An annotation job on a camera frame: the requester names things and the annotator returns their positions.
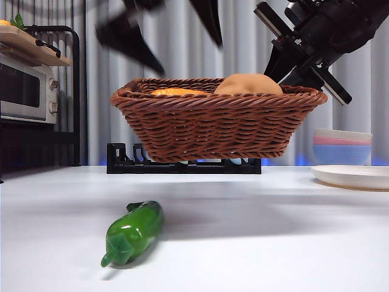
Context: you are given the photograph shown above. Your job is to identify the blue bowl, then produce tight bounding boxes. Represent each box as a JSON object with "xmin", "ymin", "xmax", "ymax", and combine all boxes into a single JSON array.
[{"xmin": 312, "ymin": 144, "xmax": 373, "ymax": 167}]

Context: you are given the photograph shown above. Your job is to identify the white toaster oven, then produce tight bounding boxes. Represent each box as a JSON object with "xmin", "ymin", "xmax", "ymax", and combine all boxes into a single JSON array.
[{"xmin": 0, "ymin": 54, "xmax": 58, "ymax": 125}]

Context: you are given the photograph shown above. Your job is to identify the round wooden coaster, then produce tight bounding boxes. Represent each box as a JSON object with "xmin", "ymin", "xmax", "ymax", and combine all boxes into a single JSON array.
[{"xmin": 321, "ymin": 181, "xmax": 389, "ymax": 192}]

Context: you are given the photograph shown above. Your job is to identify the black dish rack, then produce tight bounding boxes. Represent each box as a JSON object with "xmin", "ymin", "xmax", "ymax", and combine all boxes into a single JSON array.
[{"xmin": 106, "ymin": 142, "xmax": 262, "ymax": 175}]

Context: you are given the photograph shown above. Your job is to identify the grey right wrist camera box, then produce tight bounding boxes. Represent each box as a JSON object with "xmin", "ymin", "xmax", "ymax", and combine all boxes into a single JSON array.
[{"xmin": 284, "ymin": 0, "xmax": 308, "ymax": 24}]

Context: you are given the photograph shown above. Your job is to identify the wooden shelf board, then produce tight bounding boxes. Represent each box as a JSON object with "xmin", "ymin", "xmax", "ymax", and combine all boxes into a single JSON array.
[{"xmin": 0, "ymin": 44, "xmax": 73, "ymax": 66}]

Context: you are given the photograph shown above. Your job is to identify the black metal shelf frame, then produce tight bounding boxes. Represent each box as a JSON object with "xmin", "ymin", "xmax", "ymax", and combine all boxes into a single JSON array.
[{"xmin": 0, "ymin": 26, "xmax": 80, "ymax": 183}]

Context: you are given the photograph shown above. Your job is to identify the orange toy corn cob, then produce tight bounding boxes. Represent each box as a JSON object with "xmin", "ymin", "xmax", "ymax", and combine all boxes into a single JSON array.
[{"xmin": 150, "ymin": 87, "xmax": 209, "ymax": 96}]

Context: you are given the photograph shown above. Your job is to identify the green toy cucumber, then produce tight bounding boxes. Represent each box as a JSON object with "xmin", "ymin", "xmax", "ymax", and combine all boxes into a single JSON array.
[{"xmin": 101, "ymin": 200, "xmax": 165, "ymax": 268}]

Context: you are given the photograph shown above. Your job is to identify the pink bowl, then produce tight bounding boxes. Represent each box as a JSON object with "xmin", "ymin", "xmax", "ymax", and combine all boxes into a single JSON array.
[{"xmin": 314, "ymin": 136, "xmax": 373, "ymax": 146}]

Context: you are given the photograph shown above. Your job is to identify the white bowl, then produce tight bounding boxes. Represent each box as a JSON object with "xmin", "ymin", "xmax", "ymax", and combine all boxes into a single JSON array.
[{"xmin": 314, "ymin": 128, "xmax": 373, "ymax": 142}]

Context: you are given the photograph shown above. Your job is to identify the brown wicker basket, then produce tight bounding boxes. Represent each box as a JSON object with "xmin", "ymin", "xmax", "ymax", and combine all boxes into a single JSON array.
[{"xmin": 109, "ymin": 77, "xmax": 328, "ymax": 162}]

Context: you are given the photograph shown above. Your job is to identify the tan toy potato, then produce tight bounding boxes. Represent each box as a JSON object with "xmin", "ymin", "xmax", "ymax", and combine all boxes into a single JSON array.
[{"xmin": 214, "ymin": 73, "xmax": 284, "ymax": 96}]

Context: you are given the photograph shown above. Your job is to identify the grey pleated curtain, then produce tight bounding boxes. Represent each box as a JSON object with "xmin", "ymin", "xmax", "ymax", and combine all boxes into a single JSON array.
[{"xmin": 0, "ymin": 0, "xmax": 389, "ymax": 167}]

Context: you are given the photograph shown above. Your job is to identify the green toy leaves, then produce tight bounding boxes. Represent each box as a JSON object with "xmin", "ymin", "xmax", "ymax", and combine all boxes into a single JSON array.
[{"xmin": 10, "ymin": 14, "xmax": 27, "ymax": 30}]

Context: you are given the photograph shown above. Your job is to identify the white flat plate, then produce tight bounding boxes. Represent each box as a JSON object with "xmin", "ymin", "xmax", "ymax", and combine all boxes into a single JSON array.
[{"xmin": 311, "ymin": 165, "xmax": 389, "ymax": 190}]

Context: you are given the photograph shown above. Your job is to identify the wooden tray with black handle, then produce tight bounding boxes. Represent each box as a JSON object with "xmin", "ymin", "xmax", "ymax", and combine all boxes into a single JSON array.
[{"xmin": 0, "ymin": 26, "xmax": 61, "ymax": 58}]

